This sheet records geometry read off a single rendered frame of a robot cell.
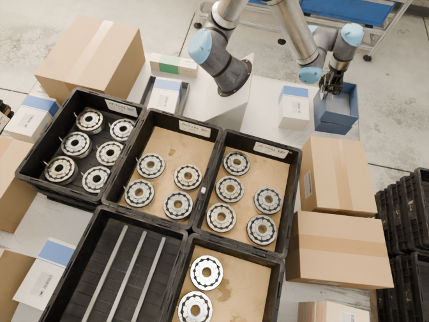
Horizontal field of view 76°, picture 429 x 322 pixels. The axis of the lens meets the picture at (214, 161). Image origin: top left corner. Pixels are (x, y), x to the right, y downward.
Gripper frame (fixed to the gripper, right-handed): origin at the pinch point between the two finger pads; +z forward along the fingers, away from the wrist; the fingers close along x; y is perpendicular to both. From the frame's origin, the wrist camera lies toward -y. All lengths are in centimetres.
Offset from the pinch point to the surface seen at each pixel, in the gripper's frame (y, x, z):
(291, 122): 12.7, -12.7, 6.1
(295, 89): -4.7, -13.0, 2.7
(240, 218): 65, -28, -3
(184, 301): 94, -39, -8
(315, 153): 33.5, -3.5, -3.1
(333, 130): 9.6, 7.7, 12.1
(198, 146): 40, -49, -6
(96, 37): 1, -104, -21
